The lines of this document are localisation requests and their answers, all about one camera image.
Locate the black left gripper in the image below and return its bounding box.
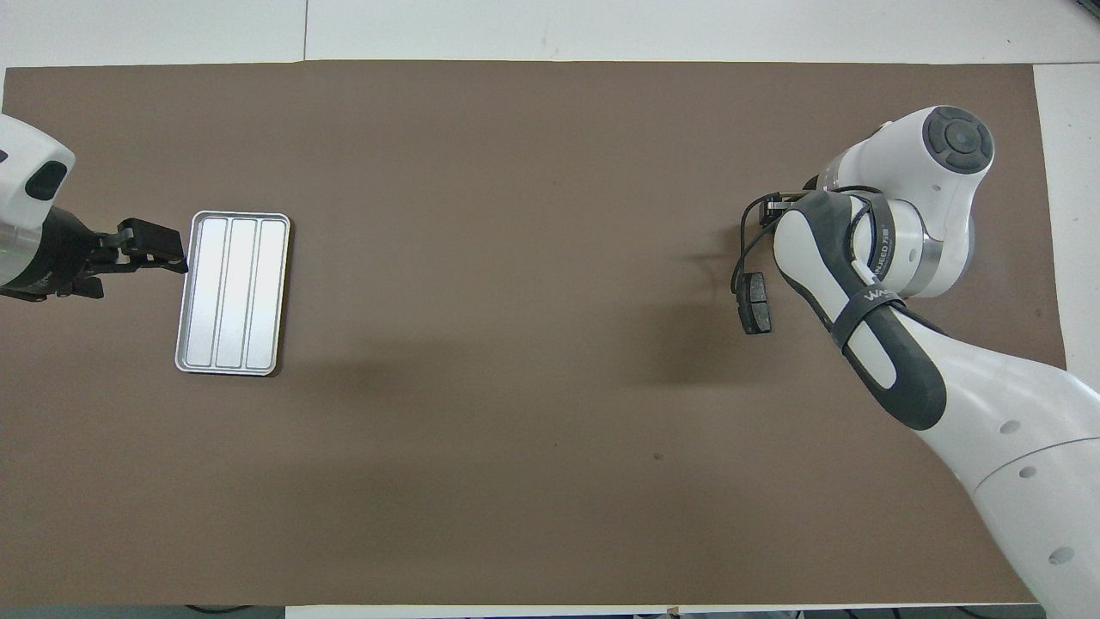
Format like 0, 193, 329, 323
0, 206, 188, 300

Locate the silver metal tray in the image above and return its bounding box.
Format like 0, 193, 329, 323
174, 211, 291, 377

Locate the rectangular grey brake pad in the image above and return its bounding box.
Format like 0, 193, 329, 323
736, 272, 772, 335

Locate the brown table mat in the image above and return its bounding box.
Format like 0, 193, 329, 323
0, 60, 1092, 607

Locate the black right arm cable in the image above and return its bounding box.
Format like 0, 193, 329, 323
730, 191, 899, 297

